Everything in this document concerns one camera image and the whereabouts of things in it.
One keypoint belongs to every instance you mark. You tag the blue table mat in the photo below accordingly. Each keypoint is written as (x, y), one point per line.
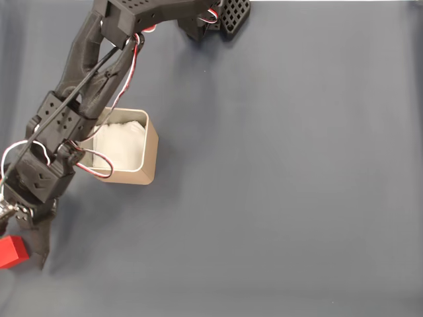
(264, 165)

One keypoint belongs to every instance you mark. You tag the camera circuit board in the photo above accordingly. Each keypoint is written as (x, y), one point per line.
(6, 209)

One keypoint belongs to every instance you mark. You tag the white tissue paper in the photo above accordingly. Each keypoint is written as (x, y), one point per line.
(129, 145)

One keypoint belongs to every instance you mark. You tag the red cube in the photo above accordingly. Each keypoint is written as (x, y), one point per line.
(13, 252)

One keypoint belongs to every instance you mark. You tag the tan metal box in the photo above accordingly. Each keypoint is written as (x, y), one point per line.
(150, 155)

